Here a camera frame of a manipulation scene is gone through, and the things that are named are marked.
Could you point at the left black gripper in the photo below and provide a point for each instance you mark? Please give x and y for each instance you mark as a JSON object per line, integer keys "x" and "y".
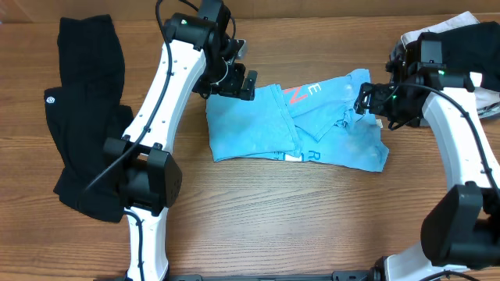
{"x": 233, "y": 87}

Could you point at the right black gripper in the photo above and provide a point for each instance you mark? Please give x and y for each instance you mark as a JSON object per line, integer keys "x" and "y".
{"x": 378, "y": 91}

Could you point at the light blue printed t-shirt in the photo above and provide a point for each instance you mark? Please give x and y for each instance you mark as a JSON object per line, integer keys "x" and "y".
{"x": 309, "y": 123}

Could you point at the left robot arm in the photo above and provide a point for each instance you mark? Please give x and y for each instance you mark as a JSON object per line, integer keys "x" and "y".
{"x": 198, "y": 56}

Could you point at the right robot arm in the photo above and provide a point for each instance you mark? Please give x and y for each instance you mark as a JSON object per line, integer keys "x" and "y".
{"x": 461, "y": 233}

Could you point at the beige folded garment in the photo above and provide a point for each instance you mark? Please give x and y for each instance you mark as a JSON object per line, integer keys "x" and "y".
{"x": 462, "y": 20}

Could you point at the grey folded garment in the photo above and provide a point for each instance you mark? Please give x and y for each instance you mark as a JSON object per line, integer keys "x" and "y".
{"x": 488, "y": 113}

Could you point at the black folded garment on pile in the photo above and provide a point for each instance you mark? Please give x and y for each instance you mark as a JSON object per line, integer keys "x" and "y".
{"x": 473, "y": 48}

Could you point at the black garment with logo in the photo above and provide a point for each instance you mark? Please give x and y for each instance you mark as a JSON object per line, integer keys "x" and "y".
{"x": 85, "y": 110}

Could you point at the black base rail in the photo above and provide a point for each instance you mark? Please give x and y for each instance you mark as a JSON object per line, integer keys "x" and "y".
{"x": 363, "y": 275}

